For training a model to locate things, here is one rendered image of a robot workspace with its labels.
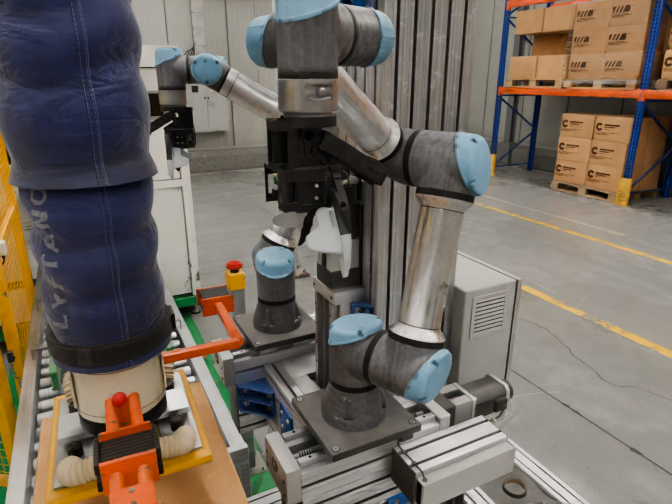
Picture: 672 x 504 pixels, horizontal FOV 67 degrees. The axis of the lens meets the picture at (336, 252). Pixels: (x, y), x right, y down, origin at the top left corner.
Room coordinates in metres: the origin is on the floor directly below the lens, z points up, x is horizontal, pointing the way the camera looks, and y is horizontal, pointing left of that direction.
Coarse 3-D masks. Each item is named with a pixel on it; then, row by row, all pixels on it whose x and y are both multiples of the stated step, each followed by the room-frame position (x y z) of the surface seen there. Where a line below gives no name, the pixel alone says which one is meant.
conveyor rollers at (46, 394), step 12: (180, 348) 2.12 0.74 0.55; (48, 360) 2.02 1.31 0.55; (48, 372) 1.94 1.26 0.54; (48, 384) 1.85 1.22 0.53; (60, 384) 1.87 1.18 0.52; (48, 396) 1.77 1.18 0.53; (48, 408) 1.69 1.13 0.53; (36, 432) 1.53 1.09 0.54; (36, 444) 1.46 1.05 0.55; (36, 456) 1.44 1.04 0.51
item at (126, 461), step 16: (112, 432) 0.69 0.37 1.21; (128, 432) 0.70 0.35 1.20; (144, 432) 0.71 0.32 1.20; (96, 448) 0.66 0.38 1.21; (112, 448) 0.67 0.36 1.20; (128, 448) 0.67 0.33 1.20; (144, 448) 0.67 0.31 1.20; (160, 448) 0.66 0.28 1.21; (96, 464) 0.63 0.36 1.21; (112, 464) 0.62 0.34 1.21; (128, 464) 0.63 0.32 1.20; (160, 464) 0.66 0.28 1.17; (128, 480) 0.63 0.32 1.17
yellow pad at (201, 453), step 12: (180, 372) 1.09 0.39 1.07; (168, 384) 1.00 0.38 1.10; (180, 384) 1.03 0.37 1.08; (192, 396) 0.99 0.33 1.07; (192, 408) 0.95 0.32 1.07; (156, 420) 0.91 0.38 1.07; (168, 420) 0.90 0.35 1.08; (180, 420) 0.87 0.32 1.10; (192, 420) 0.90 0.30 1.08; (168, 432) 0.86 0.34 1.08; (204, 432) 0.87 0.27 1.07; (204, 444) 0.83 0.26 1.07; (192, 456) 0.80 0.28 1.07; (204, 456) 0.80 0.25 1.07; (168, 468) 0.77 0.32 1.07; (180, 468) 0.78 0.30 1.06
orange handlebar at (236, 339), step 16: (224, 320) 1.14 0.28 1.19; (240, 336) 1.05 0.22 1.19; (176, 352) 0.98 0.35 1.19; (192, 352) 0.99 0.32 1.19; (208, 352) 1.01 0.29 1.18; (128, 400) 0.81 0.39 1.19; (112, 416) 0.76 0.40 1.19; (144, 464) 0.64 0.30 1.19; (112, 480) 0.61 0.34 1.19; (144, 480) 0.61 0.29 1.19; (112, 496) 0.57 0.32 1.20; (128, 496) 0.57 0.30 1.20; (144, 496) 0.57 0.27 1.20
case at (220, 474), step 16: (192, 384) 1.23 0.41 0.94; (208, 416) 1.09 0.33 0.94; (48, 432) 1.03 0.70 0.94; (208, 432) 1.03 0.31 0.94; (48, 448) 0.97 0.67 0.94; (224, 448) 0.97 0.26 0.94; (208, 464) 0.92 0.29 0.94; (224, 464) 0.92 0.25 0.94; (160, 480) 0.87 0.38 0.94; (176, 480) 0.87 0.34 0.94; (192, 480) 0.87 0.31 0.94; (208, 480) 0.87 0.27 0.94; (224, 480) 0.87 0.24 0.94; (96, 496) 0.83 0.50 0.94; (160, 496) 0.83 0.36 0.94; (176, 496) 0.83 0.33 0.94; (192, 496) 0.83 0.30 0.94; (208, 496) 0.83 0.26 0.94; (224, 496) 0.83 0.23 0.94; (240, 496) 0.83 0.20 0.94
